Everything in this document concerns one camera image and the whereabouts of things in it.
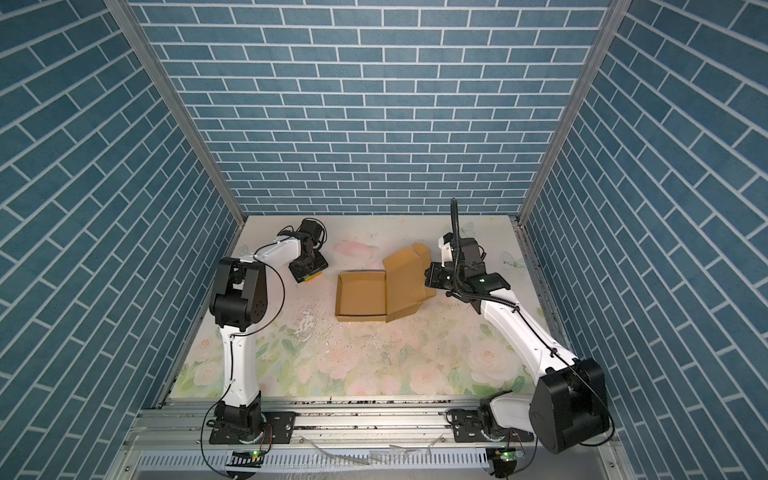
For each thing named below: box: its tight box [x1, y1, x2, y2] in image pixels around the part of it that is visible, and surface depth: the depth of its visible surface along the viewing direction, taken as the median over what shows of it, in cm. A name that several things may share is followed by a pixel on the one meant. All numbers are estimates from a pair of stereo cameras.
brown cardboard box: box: [335, 243, 437, 323], surface depth 98 cm
